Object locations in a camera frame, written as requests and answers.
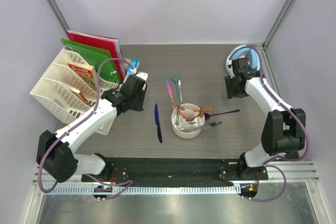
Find green folder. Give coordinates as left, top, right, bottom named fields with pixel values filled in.
left=61, top=38, right=122, bottom=83

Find light blue headphones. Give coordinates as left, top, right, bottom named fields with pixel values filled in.
left=225, top=45, right=261, bottom=77

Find red folder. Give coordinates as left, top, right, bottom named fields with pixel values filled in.
left=66, top=29, right=124, bottom=71

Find white round divided container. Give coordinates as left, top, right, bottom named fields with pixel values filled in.
left=171, top=103, right=205, bottom=139

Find gold spoon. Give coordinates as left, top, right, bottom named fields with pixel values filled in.
left=198, top=107, right=205, bottom=118

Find white slotted cable duct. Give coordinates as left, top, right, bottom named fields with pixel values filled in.
left=49, top=184, right=241, bottom=196

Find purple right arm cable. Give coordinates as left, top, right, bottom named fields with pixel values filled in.
left=228, top=47, right=312, bottom=202

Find teal spoon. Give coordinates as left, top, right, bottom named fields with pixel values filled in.
left=172, top=75, right=181, bottom=102

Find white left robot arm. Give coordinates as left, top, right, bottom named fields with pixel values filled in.
left=36, top=72, right=148, bottom=183

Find white plastic file organizer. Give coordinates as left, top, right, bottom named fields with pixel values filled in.
left=29, top=46, right=129, bottom=135

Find blue card box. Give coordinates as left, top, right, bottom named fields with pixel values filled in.
left=125, top=58, right=140, bottom=74

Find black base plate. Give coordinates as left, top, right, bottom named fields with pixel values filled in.
left=94, top=157, right=268, bottom=188

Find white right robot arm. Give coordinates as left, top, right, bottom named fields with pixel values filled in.
left=225, top=58, right=306, bottom=179

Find blue metallic knife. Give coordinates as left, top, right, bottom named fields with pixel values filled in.
left=154, top=103, right=163, bottom=143

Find purple metallic spoon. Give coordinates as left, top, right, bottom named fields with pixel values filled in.
left=204, top=109, right=240, bottom=120

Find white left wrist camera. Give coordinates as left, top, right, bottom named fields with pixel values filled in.
left=131, top=69, right=149, bottom=81

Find orange chopstick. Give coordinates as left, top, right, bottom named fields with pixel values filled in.
left=175, top=105, right=189, bottom=122

